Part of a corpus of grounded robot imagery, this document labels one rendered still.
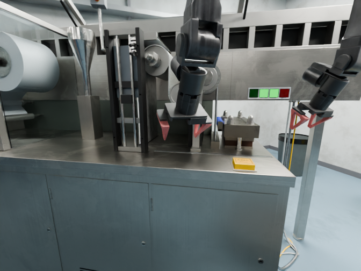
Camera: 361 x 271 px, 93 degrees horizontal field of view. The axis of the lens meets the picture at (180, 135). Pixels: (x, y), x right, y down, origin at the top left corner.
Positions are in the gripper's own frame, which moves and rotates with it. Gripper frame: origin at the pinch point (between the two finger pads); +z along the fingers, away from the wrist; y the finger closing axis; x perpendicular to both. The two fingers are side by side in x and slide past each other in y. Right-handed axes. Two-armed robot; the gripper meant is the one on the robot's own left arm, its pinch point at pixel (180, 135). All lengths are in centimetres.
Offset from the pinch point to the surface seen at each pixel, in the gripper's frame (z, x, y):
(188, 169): 16.8, 0.2, -5.9
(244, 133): 14.1, -13.4, -38.5
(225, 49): -9, -68, -50
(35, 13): 22, -278, 110
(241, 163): 11.2, 5.2, -23.6
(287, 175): 9.0, 14.0, -35.8
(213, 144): 24.3, -17.6, -27.1
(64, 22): 28, -275, 78
